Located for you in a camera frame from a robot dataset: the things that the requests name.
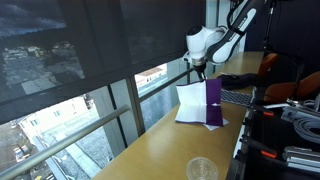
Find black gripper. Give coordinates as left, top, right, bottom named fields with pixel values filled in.
left=193, top=63, right=207, bottom=82

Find white and purple cloth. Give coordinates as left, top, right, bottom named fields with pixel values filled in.
left=174, top=78, right=225, bottom=128

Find black cloth bag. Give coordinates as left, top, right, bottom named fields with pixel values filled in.
left=218, top=73, right=264, bottom=91

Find grey computer keyboard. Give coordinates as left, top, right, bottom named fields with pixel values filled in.
left=220, top=89, right=254, bottom=108

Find medium steel handrail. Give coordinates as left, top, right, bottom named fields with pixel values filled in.
left=138, top=66, right=198, bottom=103

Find loose white paper sheet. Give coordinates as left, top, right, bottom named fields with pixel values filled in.
left=203, top=117, right=230, bottom=132

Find narrow dark roller blind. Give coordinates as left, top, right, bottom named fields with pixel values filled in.
left=119, top=0, right=207, bottom=81

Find small orange office chair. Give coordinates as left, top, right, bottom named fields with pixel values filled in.
left=257, top=52, right=281, bottom=79

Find large orange office chair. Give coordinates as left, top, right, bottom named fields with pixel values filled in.
left=263, top=70, right=320, bottom=104

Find black tripod pole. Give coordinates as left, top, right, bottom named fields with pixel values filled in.
left=263, top=0, right=278, bottom=51

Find clear plastic cup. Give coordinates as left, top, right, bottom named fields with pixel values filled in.
left=185, top=156, right=219, bottom=180

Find aluminium extrusion rails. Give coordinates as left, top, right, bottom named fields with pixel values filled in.
left=282, top=145, right=320, bottom=174

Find long steel handrail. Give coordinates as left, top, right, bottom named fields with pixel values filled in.
left=0, top=104, right=131, bottom=180

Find wide dark roller blind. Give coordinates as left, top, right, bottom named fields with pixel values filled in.
left=0, top=0, right=129, bottom=126

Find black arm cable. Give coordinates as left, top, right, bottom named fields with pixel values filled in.
left=226, top=0, right=248, bottom=34

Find black clamp orange handle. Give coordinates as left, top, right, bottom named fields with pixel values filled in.
left=239, top=136, right=278, bottom=160
left=249, top=104, right=276, bottom=118

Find grey metal bracket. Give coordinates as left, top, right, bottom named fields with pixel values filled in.
left=280, top=106, right=320, bottom=125

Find grey coiled cable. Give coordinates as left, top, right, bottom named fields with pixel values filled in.
left=292, top=116, right=320, bottom=145

